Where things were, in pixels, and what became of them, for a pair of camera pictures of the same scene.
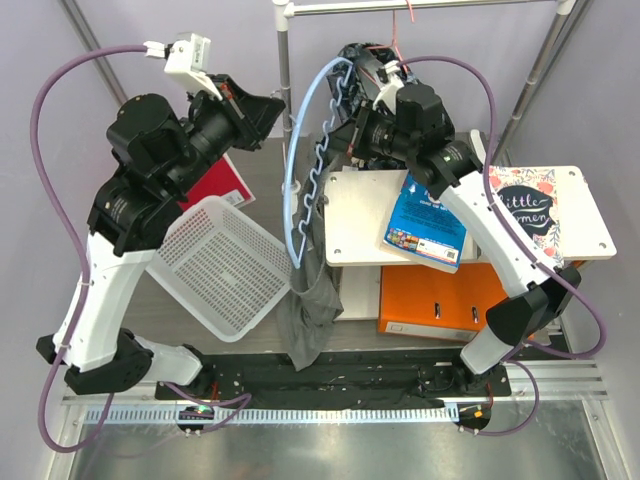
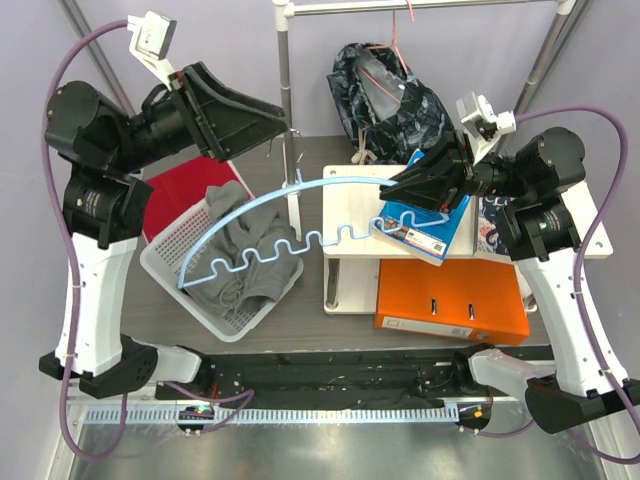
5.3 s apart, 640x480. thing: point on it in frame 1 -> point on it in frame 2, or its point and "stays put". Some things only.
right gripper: x=356 y=145 -> x=442 y=177
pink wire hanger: x=393 y=39 stays put
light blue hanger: x=298 y=247 -> x=280 y=251
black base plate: x=338 y=379 stays put
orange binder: x=421 y=300 stays put
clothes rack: x=285 y=10 stays put
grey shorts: x=308 y=304 -> x=253 y=255
